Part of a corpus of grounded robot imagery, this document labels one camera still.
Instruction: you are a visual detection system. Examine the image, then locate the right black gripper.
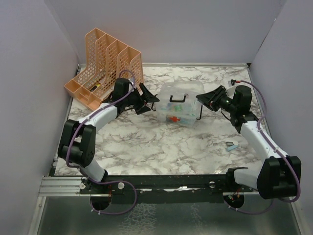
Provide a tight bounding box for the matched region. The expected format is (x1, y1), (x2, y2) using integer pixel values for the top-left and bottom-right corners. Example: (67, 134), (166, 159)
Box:
(197, 86), (238, 114)

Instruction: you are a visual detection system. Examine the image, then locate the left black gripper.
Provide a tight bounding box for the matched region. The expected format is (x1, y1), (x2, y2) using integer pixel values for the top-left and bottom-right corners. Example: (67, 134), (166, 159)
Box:
(124, 83), (159, 115)

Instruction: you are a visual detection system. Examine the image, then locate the black box lid handle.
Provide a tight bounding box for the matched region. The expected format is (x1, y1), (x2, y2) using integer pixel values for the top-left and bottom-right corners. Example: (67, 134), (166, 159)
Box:
(169, 95), (188, 103)

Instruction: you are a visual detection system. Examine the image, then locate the clear plastic box lid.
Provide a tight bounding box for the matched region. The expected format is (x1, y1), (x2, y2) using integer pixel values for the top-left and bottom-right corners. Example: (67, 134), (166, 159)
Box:
(156, 81), (204, 111)

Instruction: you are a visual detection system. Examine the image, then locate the clear plastic medicine box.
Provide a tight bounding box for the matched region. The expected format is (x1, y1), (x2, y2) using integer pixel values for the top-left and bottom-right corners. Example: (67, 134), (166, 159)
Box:
(151, 93), (203, 129)

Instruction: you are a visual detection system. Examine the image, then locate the green small medicine box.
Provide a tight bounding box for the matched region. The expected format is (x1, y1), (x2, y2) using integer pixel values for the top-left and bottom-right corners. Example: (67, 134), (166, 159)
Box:
(172, 105), (183, 112)

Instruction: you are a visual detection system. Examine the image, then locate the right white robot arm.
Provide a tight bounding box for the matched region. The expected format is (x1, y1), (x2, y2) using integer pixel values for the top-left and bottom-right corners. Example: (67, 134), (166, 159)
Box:
(196, 85), (301, 202)

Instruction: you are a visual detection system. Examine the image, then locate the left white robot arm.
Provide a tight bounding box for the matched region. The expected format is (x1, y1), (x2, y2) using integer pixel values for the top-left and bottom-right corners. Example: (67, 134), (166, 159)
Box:
(57, 78), (159, 193)

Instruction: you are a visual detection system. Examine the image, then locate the light blue clip item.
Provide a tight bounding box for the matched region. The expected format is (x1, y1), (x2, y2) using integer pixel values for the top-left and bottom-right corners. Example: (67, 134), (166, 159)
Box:
(225, 141), (239, 151)

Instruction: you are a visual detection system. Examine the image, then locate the peach plastic file organizer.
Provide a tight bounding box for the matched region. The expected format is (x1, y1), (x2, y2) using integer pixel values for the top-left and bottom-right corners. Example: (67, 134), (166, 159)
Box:
(64, 28), (144, 110)

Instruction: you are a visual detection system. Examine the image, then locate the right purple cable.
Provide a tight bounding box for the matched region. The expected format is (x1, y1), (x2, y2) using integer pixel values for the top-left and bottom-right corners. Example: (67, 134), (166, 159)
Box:
(224, 79), (302, 215)

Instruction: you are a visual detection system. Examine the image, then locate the purple cable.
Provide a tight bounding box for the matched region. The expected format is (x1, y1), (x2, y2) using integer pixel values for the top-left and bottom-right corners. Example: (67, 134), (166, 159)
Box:
(66, 70), (138, 216)
(224, 79), (302, 215)

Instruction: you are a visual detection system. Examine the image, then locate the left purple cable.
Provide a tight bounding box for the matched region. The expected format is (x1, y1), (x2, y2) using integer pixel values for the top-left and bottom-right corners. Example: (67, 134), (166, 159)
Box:
(66, 70), (138, 216)

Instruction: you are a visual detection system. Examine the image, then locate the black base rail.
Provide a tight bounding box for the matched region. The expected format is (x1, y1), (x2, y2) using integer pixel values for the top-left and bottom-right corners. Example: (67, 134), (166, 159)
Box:
(80, 174), (253, 204)

